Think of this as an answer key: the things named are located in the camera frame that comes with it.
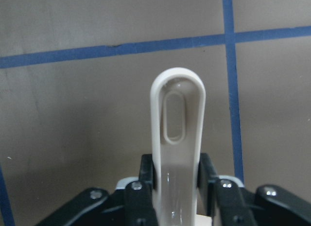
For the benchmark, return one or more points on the beige plastic dustpan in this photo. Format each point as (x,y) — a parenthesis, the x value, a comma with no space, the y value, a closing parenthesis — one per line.
(177,102)

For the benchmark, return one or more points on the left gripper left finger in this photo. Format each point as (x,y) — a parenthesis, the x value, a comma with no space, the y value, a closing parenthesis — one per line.
(130,205)

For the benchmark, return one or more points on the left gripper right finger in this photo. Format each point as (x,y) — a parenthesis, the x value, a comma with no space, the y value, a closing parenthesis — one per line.
(229,203)

